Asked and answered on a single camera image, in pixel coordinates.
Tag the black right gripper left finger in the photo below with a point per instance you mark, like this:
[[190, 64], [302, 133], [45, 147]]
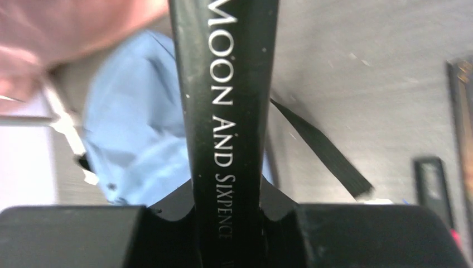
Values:
[[162, 235]]

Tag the Three Days to See book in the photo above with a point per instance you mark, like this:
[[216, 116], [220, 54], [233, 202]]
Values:
[[459, 72]]

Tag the pink highlighter marker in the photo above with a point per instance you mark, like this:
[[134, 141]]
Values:
[[432, 190]]

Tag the black notebook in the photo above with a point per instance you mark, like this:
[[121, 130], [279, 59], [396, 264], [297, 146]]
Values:
[[224, 56]]

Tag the pink drawstring shorts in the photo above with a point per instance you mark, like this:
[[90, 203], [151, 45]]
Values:
[[37, 36]]

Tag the blue backpack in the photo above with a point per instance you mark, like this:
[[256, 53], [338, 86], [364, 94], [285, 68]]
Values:
[[134, 131]]

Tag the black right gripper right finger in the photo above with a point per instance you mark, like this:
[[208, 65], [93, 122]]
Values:
[[354, 235]]

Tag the metal clothes rack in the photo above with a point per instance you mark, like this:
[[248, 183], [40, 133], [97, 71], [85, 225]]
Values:
[[62, 121]]

